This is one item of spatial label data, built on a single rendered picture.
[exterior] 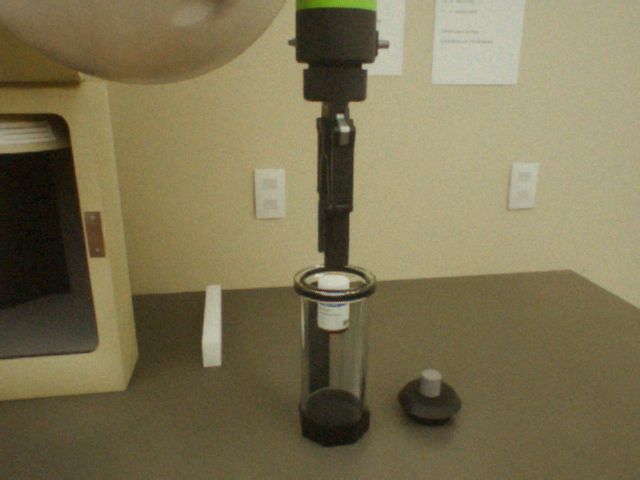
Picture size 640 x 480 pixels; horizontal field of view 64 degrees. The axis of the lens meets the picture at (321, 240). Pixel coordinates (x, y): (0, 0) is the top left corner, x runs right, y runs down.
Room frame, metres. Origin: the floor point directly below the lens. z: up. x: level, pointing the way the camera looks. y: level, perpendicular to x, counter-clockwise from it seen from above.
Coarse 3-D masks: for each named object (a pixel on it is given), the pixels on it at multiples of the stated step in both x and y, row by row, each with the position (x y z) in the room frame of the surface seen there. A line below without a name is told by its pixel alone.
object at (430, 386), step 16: (416, 384) 0.67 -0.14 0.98; (432, 384) 0.64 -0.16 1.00; (448, 384) 0.67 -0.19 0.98; (400, 400) 0.65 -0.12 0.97; (416, 400) 0.63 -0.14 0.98; (432, 400) 0.63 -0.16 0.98; (448, 400) 0.63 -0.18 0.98; (416, 416) 0.63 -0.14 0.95; (432, 416) 0.61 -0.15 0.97; (448, 416) 0.61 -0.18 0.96
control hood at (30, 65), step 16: (0, 32) 0.63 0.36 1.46; (0, 48) 0.64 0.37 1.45; (16, 48) 0.64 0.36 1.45; (32, 48) 0.65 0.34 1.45; (0, 64) 0.66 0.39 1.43; (16, 64) 0.66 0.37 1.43; (32, 64) 0.66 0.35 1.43; (48, 64) 0.66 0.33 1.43; (0, 80) 0.67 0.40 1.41; (16, 80) 0.68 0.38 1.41; (32, 80) 0.68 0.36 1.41; (48, 80) 0.68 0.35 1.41; (64, 80) 0.69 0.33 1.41; (80, 80) 0.70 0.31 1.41
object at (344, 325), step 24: (312, 288) 0.59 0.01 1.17; (360, 288) 0.59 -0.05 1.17; (312, 312) 0.59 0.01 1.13; (336, 312) 0.58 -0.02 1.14; (360, 312) 0.60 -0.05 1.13; (312, 336) 0.59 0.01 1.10; (336, 336) 0.58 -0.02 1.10; (360, 336) 0.60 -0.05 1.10; (312, 360) 0.59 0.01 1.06; (336, 360) 0.58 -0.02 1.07; (360, 360) 0.60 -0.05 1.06; (312, 384) 0.59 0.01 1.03; (336, 384) 0.58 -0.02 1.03; (360, 384) 0.60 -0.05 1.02; (312, 408) 0.59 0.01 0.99; (336, 408) 0.58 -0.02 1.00; (360, 408) 0.60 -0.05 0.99
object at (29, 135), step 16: (0, 128) 0.72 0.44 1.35; (16, 128) 0.73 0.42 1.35; (32, 128) 0.74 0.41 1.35; (48, 128) 0.76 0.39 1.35; (64, 128) 0.79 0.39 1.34; (0, 144) 0.71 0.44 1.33; (16, 144) 0.72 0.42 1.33; (32, 144) 0.73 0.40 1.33; (48, 144) 0.75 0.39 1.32; (64, 144) 0.77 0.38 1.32
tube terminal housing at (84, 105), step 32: (0, 96) 0.70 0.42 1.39; (32, 96) 0.70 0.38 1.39; (64, 96) 0.71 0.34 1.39; (96, 96) 0.75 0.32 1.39; (96, 128) 0.73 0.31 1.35; (96, 160) 0.71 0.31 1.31; (96, 192) 0.71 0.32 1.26; (96, 288) 0.71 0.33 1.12; (128, 288) 0.81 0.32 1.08; (128, 320) 0.78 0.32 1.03; (96, 352) 0.71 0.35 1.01; (128, 352) 0.76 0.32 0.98; (0, 384) 0.69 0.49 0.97; (32, 384) 0.69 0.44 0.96; (64, 384) 0.70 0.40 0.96; (96, 384) 0.71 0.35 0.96
